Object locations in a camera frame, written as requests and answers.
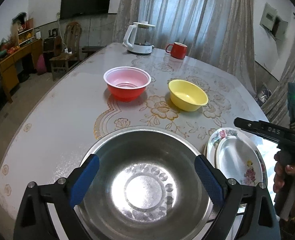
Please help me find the large steel bowl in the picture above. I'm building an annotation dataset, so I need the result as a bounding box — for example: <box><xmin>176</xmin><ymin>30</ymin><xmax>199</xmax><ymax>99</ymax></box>
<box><xmin>75</xmin><ymin>126</ymin><xmax>213</xmax><ymax>239</ymax></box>

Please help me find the yellow plastic bowl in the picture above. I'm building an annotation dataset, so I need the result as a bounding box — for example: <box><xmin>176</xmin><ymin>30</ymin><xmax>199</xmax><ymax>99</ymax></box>
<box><xmin>168</xmin><ymin>80</ymin><xmax>208</xmax><ymax>112</ymax></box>

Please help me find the red plastic bowl pink inside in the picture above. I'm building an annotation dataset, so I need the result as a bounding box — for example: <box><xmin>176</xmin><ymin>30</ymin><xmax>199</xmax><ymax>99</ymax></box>
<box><xmin>103</xmin><ymin>66</ymin><xmax>151</xmax><ymax>102</ymax></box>

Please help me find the right hand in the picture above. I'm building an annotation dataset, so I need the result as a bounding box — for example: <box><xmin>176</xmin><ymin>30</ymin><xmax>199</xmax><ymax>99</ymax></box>
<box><xmin>273</xmin><ymin>151</ymin><xmax>295</xmax><ymax>193</ymax></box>

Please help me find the small white floral plate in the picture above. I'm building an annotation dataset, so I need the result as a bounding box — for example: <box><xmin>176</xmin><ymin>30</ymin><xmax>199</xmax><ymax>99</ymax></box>
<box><xmin>215</xmin><ymin>136</ymin><xmax>263</xmax><ymax>186</ymax></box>

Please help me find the large floral plate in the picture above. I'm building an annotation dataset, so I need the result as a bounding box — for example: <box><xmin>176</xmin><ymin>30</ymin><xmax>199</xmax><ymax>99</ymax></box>
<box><xmin>203</xmin><ymin>127</ymin><xmax>267</xmax><ymax>186</ymax></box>

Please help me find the lace floral tablecloth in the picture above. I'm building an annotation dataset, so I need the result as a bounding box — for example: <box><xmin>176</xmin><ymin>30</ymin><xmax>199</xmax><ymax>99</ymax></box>
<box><xmin>0</xmin><ymin>53</ymin><xmax>265</xmax><ymax>209</ymax></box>

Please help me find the wooden desk with shelf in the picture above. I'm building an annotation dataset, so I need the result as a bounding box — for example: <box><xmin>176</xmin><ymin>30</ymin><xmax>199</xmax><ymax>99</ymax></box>
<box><xmin>0</xmin><ymin>18</ymin><xmax>43</xmax><ymax>103</ymax></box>

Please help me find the red mug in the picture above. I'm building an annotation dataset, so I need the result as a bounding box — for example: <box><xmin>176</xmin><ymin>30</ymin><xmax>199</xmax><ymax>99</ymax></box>
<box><xmin>165</xmin><ymin>42</ymin><xmax>188</xmax><ymax>60</ymax></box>

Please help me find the white glass electric kettle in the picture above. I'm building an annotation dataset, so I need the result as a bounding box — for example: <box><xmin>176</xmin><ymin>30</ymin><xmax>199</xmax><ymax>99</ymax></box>
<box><xmin>122</xmin><ymin>21</ymin><xmax>155</xmax><ymax>55</ymax></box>

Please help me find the grey window curtain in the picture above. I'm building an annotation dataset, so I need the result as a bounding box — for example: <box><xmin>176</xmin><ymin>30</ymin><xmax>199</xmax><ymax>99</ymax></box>
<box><xmin>112</xmin><ymin>0</ymin><xmax>256</xmax><ymax>95</ymax></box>

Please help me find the wooden chair by wall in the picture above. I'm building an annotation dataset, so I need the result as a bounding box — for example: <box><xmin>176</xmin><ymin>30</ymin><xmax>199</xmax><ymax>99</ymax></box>
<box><xmin>50</xmin><ymin>21</ymin><xmax>82</xmax><ymax>81</ymax></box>

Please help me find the wall electrical box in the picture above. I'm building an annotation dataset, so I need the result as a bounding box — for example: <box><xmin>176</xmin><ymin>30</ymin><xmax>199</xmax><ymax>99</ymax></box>
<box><xmin>260</xmin><ymin>3</ymin><xmax>288</xmax><ymax>41</ymax></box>

